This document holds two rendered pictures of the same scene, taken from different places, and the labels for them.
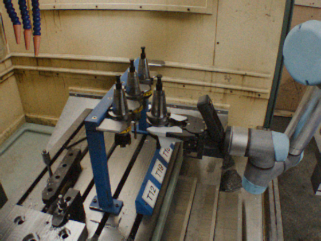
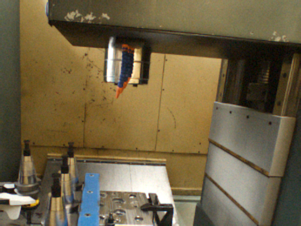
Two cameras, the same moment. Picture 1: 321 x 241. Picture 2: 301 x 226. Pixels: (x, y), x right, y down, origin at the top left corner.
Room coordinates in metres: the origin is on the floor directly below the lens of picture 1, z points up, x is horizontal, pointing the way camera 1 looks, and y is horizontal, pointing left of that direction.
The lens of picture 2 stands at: (1.30, 0.01, 1.49)
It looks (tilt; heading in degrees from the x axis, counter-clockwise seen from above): 14 degrees down; 161
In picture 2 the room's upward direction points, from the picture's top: 4 degrees clockwise
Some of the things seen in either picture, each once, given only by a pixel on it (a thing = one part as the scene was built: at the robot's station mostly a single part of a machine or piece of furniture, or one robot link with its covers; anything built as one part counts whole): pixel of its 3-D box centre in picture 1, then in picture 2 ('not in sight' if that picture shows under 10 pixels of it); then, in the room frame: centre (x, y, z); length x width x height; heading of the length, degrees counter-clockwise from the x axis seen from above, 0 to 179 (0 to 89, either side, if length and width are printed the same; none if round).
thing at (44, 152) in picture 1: (48, 164); not in sight; (0.74, 0.38, 0.96); 0.03 x 0.03 x 0.13
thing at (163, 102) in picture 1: (159, 100); (27, 168); (0.65, 0.00, 1.26); 0.04 x 0.04 x 0.07
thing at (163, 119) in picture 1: (158, 116); (27, 186); (0.65, 0.00, 1.21); 0.06 x 0.06 x 0.03
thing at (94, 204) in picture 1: (100, 171); not in sight; (0.63, 0.17, 1.05); 0.10 x 0.05 x 0.30; 76
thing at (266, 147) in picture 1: (266, 146); not in sight; (0.59, -0.28, 1.17); 0.11 x 0.08 x 0.09; 76
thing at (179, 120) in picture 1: (169, 124); (14, 208); (0.68, -0.03, 1.17); 0.09 x 0.03 x 0.06; 63
